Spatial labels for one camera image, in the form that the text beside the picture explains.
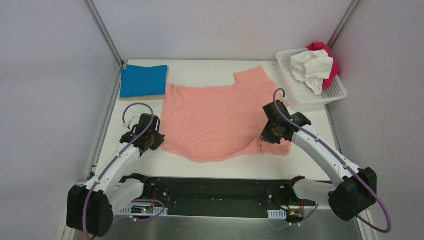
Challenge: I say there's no salmon pink t shirt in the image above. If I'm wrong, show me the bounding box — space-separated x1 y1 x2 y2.
160 66 292 163

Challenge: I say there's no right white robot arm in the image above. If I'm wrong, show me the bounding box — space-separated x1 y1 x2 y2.
261 100 377 222

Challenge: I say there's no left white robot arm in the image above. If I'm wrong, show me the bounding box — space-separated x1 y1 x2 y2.
66 113 165 237

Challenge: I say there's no white plastic basket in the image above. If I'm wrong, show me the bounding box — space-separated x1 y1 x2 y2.
276 48 348 108

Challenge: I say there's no folded blue t shirt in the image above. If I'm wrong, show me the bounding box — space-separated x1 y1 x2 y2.
119 64 169 99

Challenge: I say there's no magenta red t shirt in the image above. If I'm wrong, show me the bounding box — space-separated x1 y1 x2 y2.
307 42 340 90

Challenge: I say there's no left electronics board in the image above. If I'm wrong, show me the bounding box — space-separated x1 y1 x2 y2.
131 205 154 215

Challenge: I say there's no electronics board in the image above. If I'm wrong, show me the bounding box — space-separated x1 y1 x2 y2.
283 205 305 224
131 205 154 215

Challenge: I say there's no crumpled white t shirt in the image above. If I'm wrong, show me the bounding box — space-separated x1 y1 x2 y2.
289 49 334 96

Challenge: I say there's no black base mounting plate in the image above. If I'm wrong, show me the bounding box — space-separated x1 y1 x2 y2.
140 177 301 219

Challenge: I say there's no right electronics board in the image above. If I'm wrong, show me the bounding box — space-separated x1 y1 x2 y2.
283 205 305 224

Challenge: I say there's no aluminium frame rail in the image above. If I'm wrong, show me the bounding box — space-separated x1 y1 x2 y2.
84 0 125 68

